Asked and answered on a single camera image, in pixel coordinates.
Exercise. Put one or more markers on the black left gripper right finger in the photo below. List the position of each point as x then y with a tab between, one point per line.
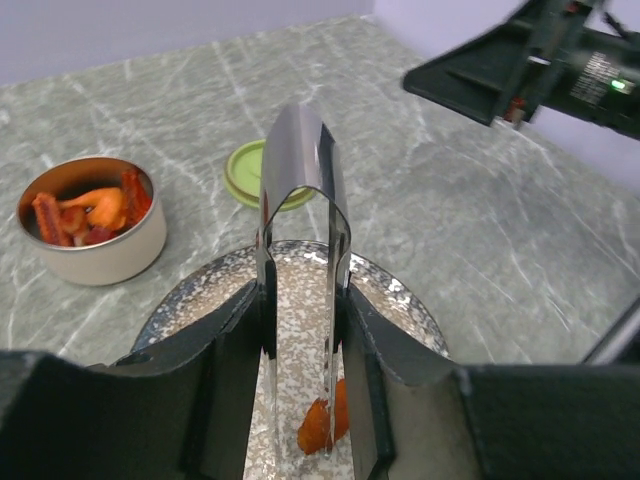
414	414

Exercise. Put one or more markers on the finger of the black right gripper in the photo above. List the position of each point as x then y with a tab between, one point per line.
478	79

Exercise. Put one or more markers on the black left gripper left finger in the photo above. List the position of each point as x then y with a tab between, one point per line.
178	409

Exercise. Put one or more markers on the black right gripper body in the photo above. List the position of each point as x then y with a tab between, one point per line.
555	31

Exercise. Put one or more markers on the orange fried piece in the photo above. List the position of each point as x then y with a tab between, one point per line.
313	434

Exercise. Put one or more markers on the stainless steel tongs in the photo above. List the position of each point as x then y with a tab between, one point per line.
301	153

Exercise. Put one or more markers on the red food piece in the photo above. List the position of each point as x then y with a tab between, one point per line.
98	235

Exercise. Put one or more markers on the beige round lunch box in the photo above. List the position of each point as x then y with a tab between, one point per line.
133	250

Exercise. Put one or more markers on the green round lid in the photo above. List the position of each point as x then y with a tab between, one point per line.
242	173

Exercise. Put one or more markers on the orange shrimp piece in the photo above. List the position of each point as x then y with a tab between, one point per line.
107	207

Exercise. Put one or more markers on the dark brown food piece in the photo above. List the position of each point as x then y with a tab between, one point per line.
48	216

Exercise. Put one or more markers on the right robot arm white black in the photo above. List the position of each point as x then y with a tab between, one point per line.
601	83

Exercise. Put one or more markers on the speckled grey plate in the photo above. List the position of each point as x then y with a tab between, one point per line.
272	451

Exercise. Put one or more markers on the aluminium side rail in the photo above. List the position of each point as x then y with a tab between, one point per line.
620	344

